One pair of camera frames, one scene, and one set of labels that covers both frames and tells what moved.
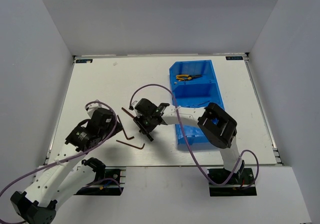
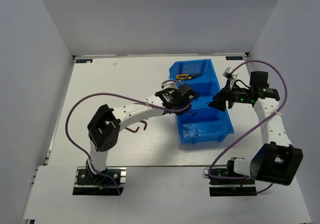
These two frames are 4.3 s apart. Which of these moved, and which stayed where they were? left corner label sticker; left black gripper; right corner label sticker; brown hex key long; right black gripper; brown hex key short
Moved: right black gripper; brown hex key long; left black gripper; brown hex key short
Stayed: right corner label sticker; left corner label sticker
